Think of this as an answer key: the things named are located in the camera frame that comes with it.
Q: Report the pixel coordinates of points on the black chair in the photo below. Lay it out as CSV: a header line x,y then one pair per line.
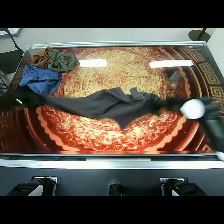
x,y
10,60

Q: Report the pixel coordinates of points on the dark grey shirt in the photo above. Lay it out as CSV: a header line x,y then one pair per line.
x,y
103,106

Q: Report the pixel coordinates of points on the blue garment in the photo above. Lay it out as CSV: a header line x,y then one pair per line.
x,y
40,80

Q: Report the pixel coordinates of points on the brown garment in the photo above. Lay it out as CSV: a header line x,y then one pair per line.
x,y
40,58

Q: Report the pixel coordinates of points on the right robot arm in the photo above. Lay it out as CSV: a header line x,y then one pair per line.
x,y
213,126

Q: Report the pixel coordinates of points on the olive green garment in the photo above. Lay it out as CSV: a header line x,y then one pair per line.
x,y
64,60

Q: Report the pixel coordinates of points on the black stand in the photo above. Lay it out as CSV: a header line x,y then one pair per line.
x,y
199,34

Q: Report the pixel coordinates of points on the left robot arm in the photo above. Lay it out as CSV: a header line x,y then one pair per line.
x,y
20,98

